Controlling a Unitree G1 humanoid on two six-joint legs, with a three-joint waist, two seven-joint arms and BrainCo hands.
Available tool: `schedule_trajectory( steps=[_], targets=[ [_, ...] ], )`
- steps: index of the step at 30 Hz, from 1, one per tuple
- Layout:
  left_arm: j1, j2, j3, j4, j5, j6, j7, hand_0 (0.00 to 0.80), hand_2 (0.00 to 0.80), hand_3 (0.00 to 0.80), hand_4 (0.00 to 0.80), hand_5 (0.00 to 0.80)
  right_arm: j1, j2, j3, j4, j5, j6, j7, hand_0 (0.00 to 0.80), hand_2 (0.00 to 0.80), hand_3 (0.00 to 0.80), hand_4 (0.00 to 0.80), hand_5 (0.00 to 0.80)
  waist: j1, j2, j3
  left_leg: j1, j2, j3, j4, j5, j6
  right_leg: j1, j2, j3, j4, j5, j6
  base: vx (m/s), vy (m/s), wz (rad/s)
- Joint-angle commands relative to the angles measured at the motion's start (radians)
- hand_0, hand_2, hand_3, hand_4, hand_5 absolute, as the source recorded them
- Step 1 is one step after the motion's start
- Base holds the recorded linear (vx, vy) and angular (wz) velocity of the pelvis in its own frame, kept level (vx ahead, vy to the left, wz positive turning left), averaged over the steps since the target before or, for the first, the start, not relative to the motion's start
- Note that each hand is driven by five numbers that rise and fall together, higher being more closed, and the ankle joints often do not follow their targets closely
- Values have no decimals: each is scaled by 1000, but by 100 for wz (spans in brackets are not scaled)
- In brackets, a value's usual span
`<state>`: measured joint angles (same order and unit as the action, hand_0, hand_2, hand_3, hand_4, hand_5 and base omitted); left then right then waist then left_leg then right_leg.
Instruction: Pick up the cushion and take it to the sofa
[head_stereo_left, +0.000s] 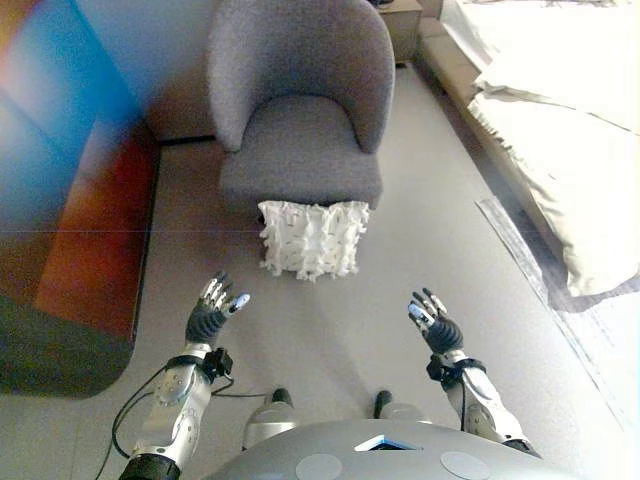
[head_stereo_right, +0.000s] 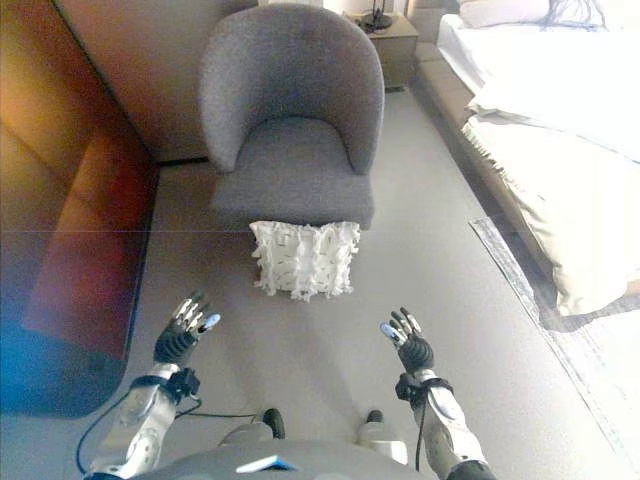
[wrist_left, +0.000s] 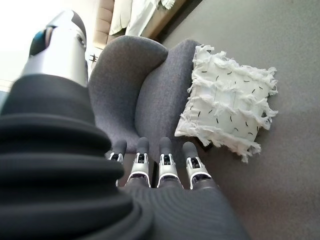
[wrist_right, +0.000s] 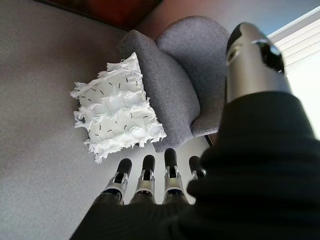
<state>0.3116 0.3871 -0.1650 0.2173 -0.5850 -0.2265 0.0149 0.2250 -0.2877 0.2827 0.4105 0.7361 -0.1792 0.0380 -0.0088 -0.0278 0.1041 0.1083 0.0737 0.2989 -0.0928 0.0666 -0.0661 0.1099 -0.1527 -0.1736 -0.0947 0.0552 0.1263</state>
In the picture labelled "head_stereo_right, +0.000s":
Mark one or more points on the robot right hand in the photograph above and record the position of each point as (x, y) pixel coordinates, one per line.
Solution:
(416, 352)

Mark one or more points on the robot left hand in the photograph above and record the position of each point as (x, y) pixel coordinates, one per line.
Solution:
(175, 342)

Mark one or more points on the white fringed cushion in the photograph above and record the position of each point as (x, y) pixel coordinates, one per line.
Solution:
(305, 260)

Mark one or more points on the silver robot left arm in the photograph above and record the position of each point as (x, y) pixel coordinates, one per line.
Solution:
(142, 425)

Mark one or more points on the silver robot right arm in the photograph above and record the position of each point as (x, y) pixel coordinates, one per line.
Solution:
(450, 425)

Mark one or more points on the silver robot right leg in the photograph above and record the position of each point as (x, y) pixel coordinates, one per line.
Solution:
(382, 435)

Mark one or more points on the silver robot leg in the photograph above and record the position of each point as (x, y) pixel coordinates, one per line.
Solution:
(250, 432)
(382, 435)

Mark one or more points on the silver robot left leg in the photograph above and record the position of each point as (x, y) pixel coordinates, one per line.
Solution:
(250, 432)

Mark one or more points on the grey robot torso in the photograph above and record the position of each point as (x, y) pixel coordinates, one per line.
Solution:
(200, 462)

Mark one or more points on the brown wooden furniture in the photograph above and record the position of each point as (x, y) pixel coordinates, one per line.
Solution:
(75, 250)

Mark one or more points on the grey patterned rug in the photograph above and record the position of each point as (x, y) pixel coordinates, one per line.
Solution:
(590, 360)

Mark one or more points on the grey upholstered armchair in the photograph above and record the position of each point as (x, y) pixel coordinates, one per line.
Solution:
(290, 90)

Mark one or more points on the white bed duvet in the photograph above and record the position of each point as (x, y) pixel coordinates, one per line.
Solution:
(550, 75)

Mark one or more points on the wooden nightstand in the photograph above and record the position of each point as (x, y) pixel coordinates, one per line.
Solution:
(395, 45)

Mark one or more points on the black lamp base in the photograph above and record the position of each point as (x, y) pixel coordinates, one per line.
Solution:
(376, 20)

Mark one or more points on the white pillow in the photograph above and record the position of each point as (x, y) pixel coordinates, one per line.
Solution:
(505, 12)

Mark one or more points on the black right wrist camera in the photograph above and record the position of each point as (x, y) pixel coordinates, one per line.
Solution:
(407, 389)

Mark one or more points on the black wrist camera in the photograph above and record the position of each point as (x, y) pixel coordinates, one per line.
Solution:
(407, 389)
(187, 382)

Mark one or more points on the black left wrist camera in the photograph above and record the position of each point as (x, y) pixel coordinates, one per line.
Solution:
(187, 382)

